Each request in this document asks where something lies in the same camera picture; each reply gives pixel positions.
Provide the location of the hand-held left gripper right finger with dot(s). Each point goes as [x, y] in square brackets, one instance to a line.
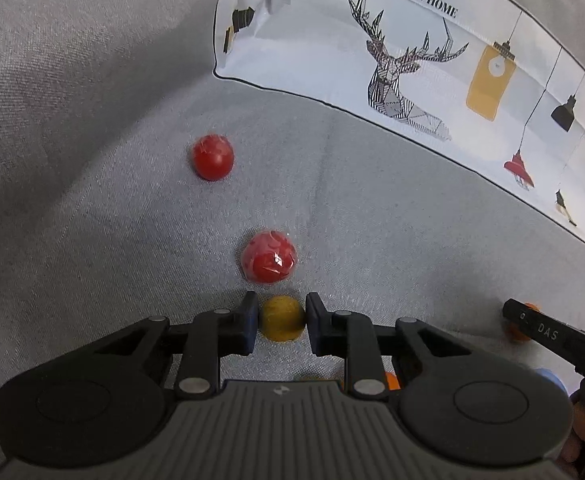
[311, 325]

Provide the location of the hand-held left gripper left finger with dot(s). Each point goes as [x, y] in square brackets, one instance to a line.
[250, 325]

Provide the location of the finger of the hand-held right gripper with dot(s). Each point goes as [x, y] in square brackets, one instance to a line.
[542, 332]

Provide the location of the plastic-wrapped orange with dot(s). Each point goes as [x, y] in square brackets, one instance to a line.
[391, 381]
[516, 334]

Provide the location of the small tan longan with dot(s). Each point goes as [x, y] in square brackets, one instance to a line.
[282, 318]

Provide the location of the light blue plate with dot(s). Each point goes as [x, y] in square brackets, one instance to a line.
[548, 378]

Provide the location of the plastic-wrapped red tomato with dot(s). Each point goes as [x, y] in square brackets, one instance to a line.
[212, 157]
[268, 258]

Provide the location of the white deer print cushion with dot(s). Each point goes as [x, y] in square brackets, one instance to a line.
[322, 60]

